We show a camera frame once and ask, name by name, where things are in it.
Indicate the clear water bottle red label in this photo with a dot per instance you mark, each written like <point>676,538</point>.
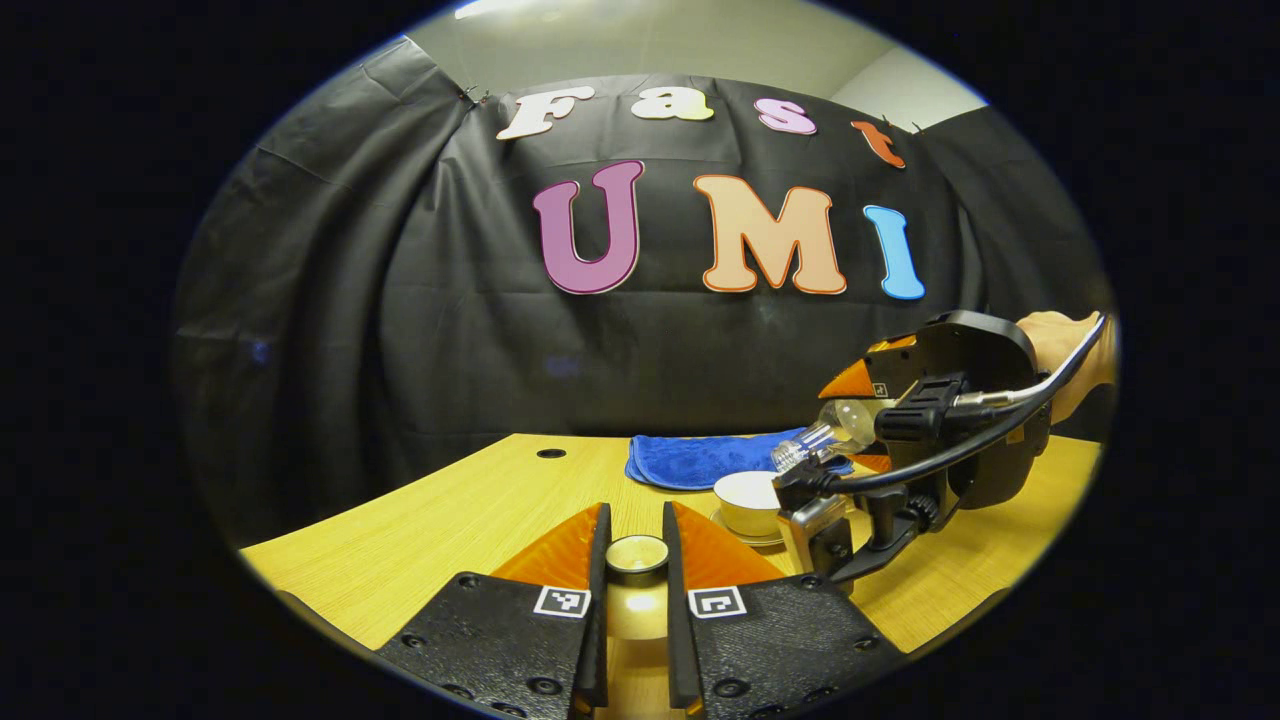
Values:
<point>840,425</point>

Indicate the black backdrop cloth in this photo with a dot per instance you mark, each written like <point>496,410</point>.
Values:
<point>400,350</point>

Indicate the cream teacup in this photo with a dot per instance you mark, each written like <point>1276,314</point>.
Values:
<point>745,500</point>

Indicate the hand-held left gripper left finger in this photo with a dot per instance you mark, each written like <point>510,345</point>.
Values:
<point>598,650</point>

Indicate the cream teacup lid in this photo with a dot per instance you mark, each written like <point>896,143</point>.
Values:
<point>637,600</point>

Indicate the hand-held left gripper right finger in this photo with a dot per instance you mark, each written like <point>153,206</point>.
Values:
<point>680,650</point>

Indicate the cream saucer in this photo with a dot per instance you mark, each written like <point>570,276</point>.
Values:
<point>745,541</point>

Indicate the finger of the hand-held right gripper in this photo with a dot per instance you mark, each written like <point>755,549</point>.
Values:
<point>872,463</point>
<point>850,383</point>

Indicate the blue folded towel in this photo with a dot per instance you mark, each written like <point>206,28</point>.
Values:
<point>690,460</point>

